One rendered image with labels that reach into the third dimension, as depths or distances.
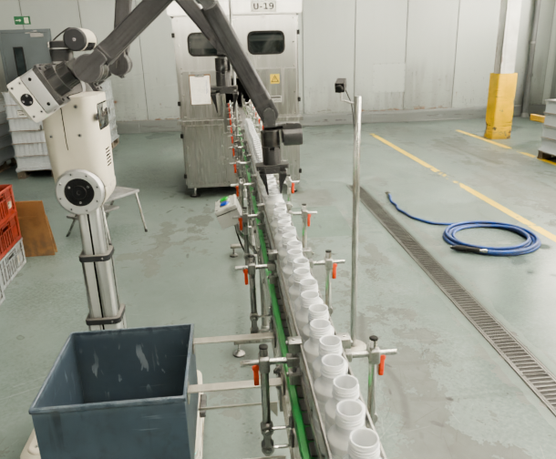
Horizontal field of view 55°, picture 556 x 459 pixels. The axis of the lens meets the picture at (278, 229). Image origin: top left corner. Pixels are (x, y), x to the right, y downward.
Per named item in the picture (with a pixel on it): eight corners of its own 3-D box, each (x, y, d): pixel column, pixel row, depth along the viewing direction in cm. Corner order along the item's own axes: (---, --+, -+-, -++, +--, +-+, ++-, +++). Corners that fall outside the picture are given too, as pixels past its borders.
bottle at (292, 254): (310, 318, 129) (310, 254, 123) (286, 321, 128) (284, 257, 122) (304, 306, 134) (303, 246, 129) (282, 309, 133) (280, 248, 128)
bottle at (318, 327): (334, 392, 101) (335, 314, 95) (338, 413, 95) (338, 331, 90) (303, 392, 101) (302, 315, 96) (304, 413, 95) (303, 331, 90)
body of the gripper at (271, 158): (290, 169, 163) (288, 146, 161) (256, 172, 162) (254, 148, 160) (287, 166, 169) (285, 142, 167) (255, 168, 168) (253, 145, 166)
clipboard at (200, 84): (211, 104, 578) (210, 73, 568) (190, 105, 576) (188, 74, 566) (211, 104, 581) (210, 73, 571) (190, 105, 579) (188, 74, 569)
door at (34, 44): (66, 136, 1099) (48, 28, 1030) (15, 138, 1090) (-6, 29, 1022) (66, 136, 1108) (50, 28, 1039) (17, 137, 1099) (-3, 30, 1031)
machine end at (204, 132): (303, 193, 620) (302, -2, 552) (183, 199, 608) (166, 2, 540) (288, 165, 770) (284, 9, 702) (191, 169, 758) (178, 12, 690)
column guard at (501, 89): (513, 138, 922) (520, 73, 887) (491, 139, 919) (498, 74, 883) (501, 135, 960) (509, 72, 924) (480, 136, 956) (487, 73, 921)
